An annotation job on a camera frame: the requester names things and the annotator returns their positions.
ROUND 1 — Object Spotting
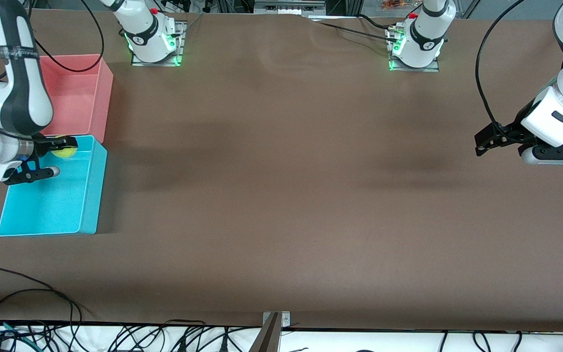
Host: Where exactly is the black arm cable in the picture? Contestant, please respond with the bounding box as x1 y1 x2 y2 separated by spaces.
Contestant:
32 0 106 73
476 0 526 125

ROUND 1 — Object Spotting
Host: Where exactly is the blue plastic bin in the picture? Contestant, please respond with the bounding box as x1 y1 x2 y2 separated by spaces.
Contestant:
0 135 108 237

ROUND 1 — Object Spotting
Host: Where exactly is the pink plastic bin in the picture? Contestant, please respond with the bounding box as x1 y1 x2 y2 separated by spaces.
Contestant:
37 54 114 143

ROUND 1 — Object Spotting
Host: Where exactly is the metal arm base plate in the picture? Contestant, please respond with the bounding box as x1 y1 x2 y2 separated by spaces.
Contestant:
131 22 184 66
389 24 439 72

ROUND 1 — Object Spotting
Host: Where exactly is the grey metal bar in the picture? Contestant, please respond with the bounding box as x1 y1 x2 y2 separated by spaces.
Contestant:
247 313 282 352

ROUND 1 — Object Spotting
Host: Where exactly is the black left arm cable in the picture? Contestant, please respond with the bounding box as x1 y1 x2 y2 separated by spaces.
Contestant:
476 0 526 125

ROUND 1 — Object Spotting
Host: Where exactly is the black base power cable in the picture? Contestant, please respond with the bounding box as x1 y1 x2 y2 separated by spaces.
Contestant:
318 14 399 42

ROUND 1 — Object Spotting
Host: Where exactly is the silver metal bracket plate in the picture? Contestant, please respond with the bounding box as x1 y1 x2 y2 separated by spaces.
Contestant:
262 311 291 329

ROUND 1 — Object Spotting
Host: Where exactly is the aluminium frame profile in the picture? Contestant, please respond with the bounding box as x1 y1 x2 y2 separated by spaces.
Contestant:
254 0 326 15

